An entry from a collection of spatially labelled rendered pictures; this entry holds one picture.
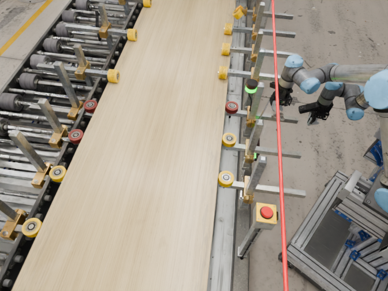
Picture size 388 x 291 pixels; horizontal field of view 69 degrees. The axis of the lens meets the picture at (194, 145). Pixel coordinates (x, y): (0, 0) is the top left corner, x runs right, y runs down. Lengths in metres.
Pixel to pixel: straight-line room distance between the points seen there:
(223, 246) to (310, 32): 3.37
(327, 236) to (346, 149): 1.05
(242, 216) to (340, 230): 0.94
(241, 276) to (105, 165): 0.86
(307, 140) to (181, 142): 1.65
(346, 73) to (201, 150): 0.76
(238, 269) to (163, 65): 1.34
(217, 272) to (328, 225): 1.03
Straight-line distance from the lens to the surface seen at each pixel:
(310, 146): 2.89
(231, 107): 1.74
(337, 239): 2.29
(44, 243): 1.44
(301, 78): 1.39
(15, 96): 2.13
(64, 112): 1.95
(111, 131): 1.65
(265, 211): 1.04
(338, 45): 4.27
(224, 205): 1.69
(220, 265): 1.58
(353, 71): 1.36
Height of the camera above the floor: 2.16
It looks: 54 degrees down
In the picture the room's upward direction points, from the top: 3 degrees clockwise
